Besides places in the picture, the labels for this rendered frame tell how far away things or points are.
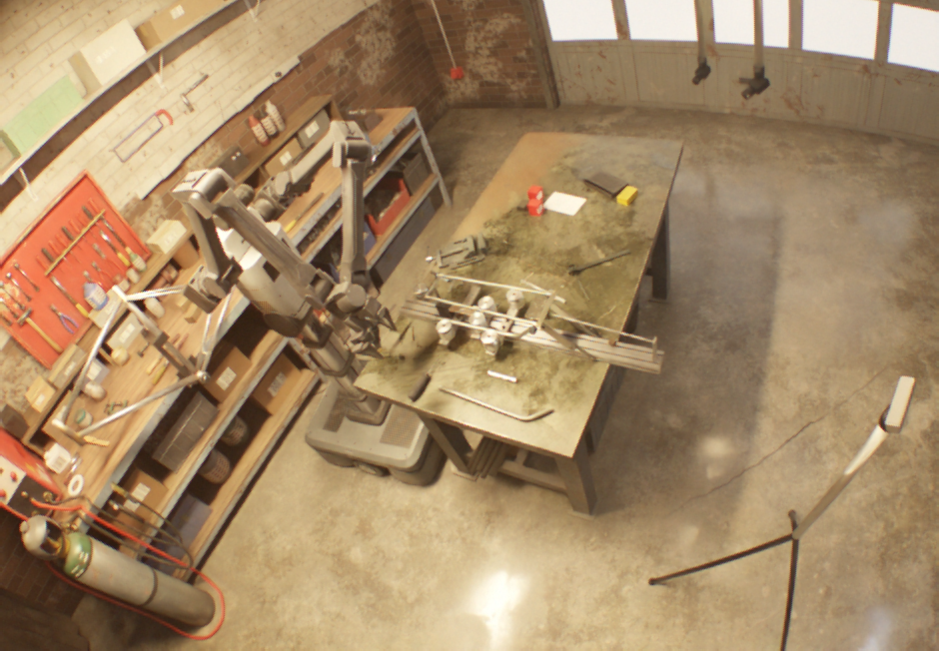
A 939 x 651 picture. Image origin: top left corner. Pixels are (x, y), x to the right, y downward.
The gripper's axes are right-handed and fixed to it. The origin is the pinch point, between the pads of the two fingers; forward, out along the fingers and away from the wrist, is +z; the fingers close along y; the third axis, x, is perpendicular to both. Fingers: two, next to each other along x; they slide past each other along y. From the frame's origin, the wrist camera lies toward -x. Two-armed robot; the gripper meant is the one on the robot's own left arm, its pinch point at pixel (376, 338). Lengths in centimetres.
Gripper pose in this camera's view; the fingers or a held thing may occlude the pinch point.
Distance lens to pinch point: 168.8
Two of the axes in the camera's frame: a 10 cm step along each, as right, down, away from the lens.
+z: 2.8, 6.6, 7.0
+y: 9.1, -4.2, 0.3
